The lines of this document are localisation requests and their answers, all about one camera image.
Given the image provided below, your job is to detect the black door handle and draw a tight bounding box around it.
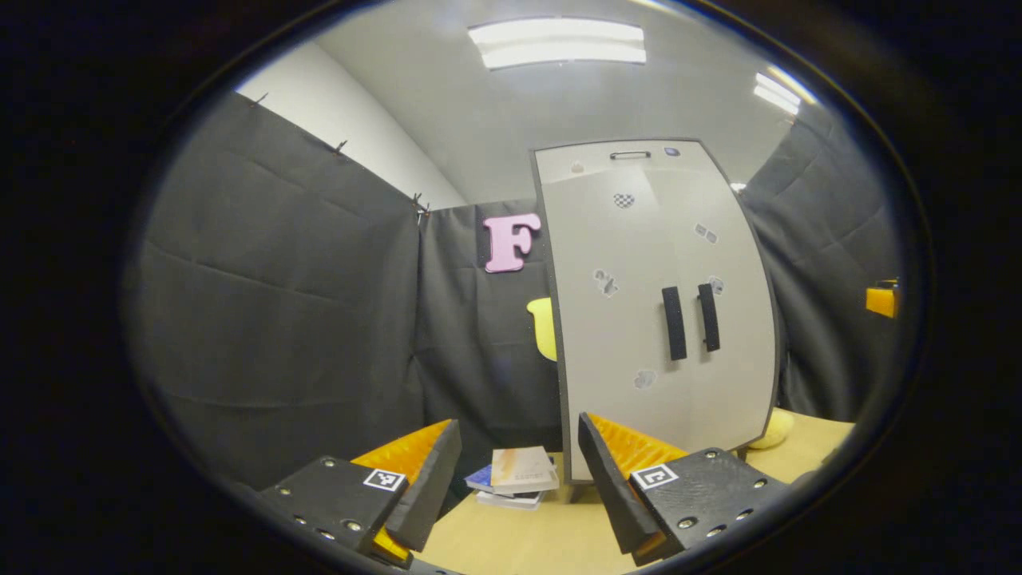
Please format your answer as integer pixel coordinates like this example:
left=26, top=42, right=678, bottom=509
left=696, top=283, right=722, bottom=353
left=661, top=285, right=688, bottom=362

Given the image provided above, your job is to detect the yellow round sponge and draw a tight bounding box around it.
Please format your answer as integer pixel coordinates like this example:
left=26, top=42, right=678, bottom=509
left=747, top=407, right=796, bottom=450

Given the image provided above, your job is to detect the large ceiling light panel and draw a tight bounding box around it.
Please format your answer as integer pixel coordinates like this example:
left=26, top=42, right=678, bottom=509
left=468, top=19, right=648, bottom=71

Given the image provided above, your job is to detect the white book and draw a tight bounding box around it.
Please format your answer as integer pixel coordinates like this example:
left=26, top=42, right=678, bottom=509
left=476, top=489, right=545, bottom=511

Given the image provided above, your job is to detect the beige book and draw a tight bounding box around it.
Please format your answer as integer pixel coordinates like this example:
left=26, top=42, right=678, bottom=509
left=490, top=446, right=561, bottom=494

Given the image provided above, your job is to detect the grey open-front cabinet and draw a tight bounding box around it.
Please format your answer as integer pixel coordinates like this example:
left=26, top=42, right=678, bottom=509
left=529, top=138, right=783, bottom=486

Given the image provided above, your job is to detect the grey cabinet door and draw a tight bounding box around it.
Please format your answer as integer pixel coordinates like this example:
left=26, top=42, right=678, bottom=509
left=537, top=169, right=697, bottom=484
left=651, top=164, right=782, bottom=452

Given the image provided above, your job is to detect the small ceiling light panel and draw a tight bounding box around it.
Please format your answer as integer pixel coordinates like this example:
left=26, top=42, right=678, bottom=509
left=754, top=72, right=802, bottom=116

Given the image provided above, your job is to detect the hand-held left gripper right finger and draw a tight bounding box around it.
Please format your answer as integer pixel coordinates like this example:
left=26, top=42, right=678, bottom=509
left=576, top=411, right=793, bottom=568

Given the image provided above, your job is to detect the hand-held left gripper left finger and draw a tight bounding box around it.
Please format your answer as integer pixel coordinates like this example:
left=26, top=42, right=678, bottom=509
left=254, top=418, right=464, bottom=569

